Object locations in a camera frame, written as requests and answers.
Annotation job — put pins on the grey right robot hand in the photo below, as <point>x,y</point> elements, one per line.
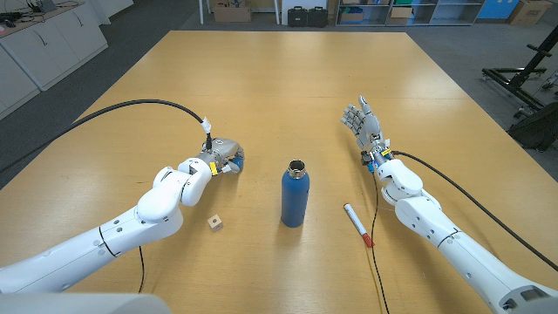
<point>368,126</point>

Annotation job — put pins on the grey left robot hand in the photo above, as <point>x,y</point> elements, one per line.
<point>224,148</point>

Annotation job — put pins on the blue bottle cap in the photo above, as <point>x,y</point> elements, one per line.
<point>237,163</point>

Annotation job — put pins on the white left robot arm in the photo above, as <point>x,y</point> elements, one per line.
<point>87,253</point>

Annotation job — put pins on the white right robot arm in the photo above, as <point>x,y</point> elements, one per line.
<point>457,248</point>

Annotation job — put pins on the small wooden block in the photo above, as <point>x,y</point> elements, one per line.
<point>215,223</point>

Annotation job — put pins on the blue metal bottle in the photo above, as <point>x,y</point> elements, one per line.
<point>295,200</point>

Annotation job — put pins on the white marker with red cap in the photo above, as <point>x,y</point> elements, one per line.
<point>357,224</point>

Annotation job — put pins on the small cardboard box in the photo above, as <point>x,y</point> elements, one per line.
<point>399,15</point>

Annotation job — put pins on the black hard case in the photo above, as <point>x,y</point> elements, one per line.
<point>317,17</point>
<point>297,17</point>

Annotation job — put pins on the grey shelf unit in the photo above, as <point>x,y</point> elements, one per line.
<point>449,22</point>

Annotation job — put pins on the white board panel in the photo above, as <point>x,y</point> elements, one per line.
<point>305,2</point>

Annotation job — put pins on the black wheeled stand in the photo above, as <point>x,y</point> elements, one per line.
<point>514,80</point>

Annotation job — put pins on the blue panel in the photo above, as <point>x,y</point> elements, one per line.
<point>497,8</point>

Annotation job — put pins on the printed cardboard box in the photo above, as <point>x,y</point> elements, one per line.
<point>529,12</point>

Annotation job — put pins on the white cabinet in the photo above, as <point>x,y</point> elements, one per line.
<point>43,48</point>

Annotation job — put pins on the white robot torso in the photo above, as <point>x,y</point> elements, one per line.
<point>87,305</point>

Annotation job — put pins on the dark grey device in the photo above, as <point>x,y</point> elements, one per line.
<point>45,6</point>

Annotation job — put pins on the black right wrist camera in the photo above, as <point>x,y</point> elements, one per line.
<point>366,158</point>

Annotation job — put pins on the white table frame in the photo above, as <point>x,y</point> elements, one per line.
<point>202,13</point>

